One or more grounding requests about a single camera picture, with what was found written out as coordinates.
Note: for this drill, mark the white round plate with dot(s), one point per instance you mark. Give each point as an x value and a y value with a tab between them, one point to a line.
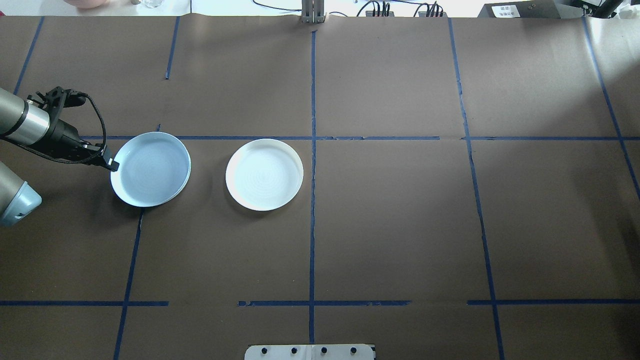
264	175

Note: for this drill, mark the white square base plate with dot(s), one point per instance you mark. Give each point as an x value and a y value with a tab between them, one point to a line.
310	354

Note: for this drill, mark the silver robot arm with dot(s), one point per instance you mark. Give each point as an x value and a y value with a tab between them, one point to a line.
25	122

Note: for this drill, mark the light blue round plate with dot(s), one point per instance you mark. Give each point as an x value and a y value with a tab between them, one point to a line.
150	172

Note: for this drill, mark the aluminium frame post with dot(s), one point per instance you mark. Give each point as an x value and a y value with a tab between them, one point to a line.
312	12

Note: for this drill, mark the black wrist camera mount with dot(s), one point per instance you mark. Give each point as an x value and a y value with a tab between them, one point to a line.
55	95

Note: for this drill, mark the clear glass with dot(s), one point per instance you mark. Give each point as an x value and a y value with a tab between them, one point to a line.
151	3

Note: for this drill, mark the black box with white label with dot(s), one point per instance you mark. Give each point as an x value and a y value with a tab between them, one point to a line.
540	10

